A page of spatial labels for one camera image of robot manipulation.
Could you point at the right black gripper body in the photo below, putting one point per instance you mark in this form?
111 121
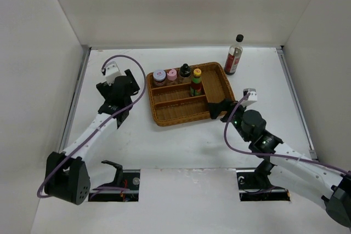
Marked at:
236 120

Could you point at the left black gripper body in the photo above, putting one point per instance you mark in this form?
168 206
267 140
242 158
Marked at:
106 90

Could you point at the red sauce bottle green label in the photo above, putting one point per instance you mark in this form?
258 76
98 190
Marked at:
196 83

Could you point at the sauce jar white lid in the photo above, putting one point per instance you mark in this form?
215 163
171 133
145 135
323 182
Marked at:
159 78

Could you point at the black lid pepper shaker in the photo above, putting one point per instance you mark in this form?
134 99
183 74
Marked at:
184 73

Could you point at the pink lid spice shaker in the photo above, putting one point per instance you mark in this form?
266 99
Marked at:
172 77

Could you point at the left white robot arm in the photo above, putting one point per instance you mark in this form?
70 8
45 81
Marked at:
67 175

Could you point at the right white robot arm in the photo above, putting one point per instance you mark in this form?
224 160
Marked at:
325 185

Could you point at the tall dark vinegar bottle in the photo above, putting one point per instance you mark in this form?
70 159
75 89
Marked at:
234 56

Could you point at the brown wicker divided basket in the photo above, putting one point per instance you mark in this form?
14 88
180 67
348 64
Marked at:
173 104

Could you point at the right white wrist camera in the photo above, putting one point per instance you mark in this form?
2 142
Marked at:
250 95

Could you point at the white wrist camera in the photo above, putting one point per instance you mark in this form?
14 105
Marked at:
250 95
111 71

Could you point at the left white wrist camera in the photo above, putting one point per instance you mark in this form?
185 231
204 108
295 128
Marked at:
111 71

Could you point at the left metal table rail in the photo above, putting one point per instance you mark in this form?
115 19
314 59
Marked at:
63 141

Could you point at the metal table rail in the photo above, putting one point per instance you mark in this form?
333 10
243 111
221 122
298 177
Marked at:
63 141
281 55

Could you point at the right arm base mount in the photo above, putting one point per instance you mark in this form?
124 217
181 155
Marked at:
254 185

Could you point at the right metal table rail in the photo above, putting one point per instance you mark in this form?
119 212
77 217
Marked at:
281 55

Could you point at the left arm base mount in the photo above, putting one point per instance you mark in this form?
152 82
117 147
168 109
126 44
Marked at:
110 182

